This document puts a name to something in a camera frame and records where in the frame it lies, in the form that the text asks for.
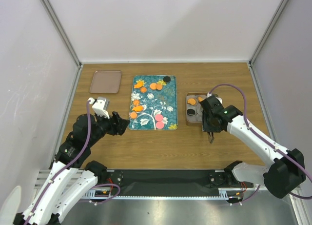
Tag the orange fish cookie top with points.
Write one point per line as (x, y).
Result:
(139, 84)

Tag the teal floral serving tray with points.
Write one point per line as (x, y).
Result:
(162, 102)

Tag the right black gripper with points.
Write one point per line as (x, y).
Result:
(207, 128)

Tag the orange round cookie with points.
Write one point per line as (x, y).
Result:
(158, 86)
(153, 86)

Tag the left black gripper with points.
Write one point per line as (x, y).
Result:
(113, 122)

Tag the black sandwich cookie top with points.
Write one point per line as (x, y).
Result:
(166, 79)

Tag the orange flower cookie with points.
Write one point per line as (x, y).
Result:
(136, 102)

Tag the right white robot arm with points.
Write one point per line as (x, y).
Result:
(283, 169)

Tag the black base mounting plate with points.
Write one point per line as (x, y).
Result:
(152, 184)

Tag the pink sandwich cookie upper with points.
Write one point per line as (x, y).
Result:
(158, 117)

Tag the pink sandwich cookie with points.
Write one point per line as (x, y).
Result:
(158, 117)
(160, 125)

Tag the orange swirl cookie top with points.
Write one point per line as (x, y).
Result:
(143, 90)

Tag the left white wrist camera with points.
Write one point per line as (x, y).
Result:
(100, 106)

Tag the pink sandwich cookie lower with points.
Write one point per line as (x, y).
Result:
(160, 125)

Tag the metal tongs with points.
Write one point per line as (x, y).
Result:
(210, 137)

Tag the brown cookie tin box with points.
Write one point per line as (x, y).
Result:
(192, 123)

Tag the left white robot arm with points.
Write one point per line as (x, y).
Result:
(54, 200)

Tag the orange fish cookie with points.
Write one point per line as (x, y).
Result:
(139, 84)
(138, 108)

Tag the black sandwich cookie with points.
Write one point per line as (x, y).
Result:
(191, 112)
(166, 79)

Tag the orange fish cookie lower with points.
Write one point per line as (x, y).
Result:
(138, 108)

